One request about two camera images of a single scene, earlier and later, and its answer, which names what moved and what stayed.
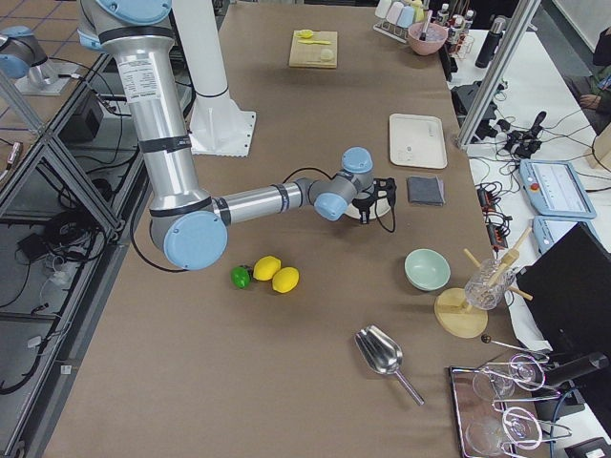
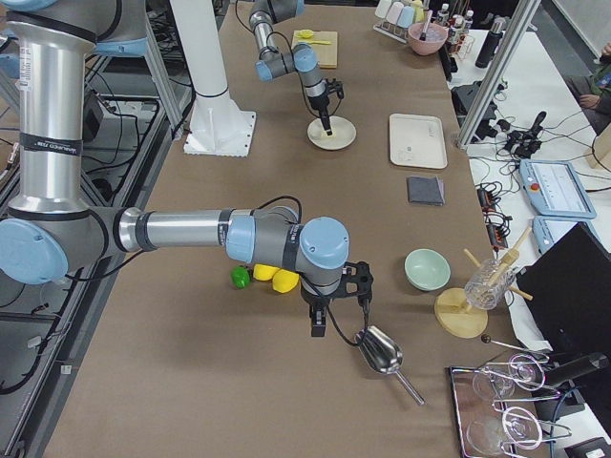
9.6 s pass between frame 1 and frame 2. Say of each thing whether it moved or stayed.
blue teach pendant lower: stayed
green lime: stayed
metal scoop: stayed
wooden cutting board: stayed
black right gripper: moved
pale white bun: moved
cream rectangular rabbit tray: stayed
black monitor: stayed
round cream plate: moved
